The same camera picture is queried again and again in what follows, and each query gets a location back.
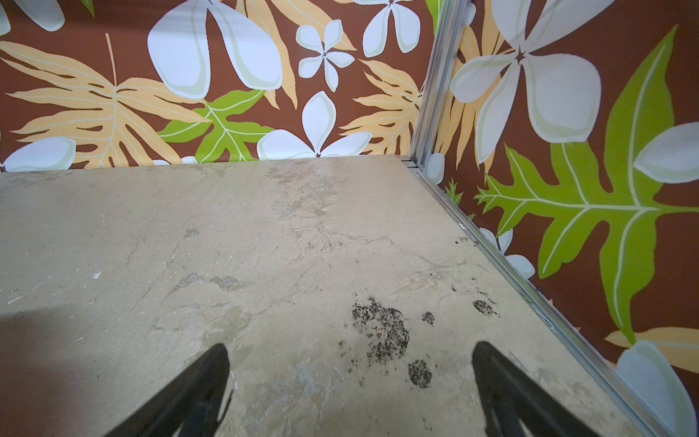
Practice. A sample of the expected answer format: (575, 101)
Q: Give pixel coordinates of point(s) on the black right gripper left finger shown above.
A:
(189, 405)

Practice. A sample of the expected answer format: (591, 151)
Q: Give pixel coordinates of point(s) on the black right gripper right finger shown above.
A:
(514, 404)

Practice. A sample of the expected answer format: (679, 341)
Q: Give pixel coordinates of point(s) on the aluminium frame post right rear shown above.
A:
(454, 16)

